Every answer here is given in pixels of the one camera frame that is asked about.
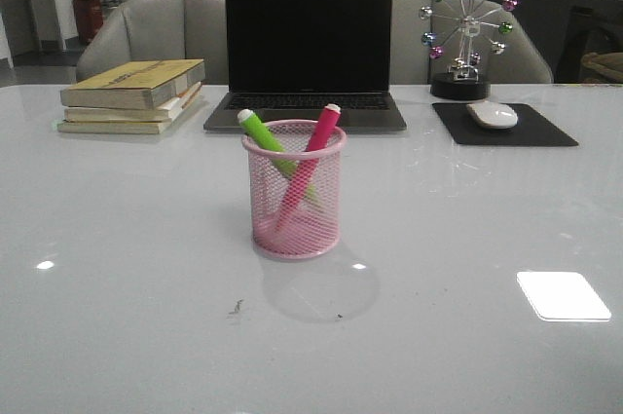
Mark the grey armchair right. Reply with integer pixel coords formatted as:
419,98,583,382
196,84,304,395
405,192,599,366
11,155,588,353
389,0,553,85

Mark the grey armchair left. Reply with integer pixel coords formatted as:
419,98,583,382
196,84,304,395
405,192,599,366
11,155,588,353
76,0,229,85

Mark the green highlighter pen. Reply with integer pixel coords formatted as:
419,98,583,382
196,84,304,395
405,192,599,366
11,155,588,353
238,104,341,208

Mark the pink mesh pen holder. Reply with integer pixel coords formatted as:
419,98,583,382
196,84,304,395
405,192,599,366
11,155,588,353
241,120,347,260

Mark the grey open laptop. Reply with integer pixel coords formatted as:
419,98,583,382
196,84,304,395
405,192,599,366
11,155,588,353
203,0,406,133

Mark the black mouse pad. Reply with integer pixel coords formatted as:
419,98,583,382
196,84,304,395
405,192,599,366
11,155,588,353
432,102,578,147

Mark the pink highlighter pen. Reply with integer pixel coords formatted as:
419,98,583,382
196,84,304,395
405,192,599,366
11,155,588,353
275,102,342,233

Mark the middle book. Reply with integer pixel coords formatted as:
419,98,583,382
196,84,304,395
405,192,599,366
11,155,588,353
64,83,202,122

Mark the top yellow book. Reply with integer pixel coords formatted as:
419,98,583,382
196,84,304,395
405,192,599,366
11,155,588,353
60,59,205,109

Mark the red bin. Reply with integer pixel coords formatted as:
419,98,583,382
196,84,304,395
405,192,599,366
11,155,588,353
72,0,103,45

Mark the black side table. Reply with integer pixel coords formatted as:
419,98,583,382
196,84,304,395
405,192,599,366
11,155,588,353
555,0,622,83

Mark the grey armchair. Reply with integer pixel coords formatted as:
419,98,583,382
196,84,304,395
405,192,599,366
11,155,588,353
76,0,229,85
389,0,553,85

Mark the bottom book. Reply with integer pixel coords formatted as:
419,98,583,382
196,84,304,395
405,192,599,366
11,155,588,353
56,94,199,134

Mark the ferris wheel desk ornament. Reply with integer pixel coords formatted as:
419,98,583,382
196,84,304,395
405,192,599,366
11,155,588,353
418,0,519,101

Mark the white computer mouse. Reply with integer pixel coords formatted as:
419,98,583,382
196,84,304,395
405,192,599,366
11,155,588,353
465,100,519,130

